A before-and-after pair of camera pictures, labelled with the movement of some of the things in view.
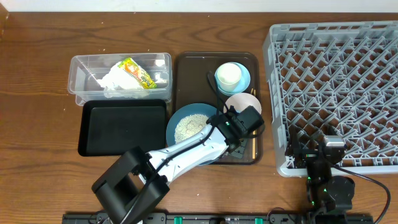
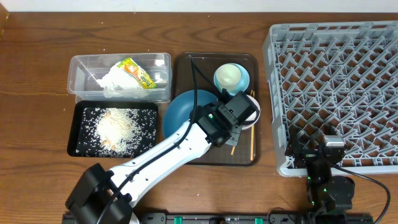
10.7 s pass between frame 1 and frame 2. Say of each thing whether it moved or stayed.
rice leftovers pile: moved
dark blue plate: moved
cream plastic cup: stayed
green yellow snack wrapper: stayed
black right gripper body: stayed
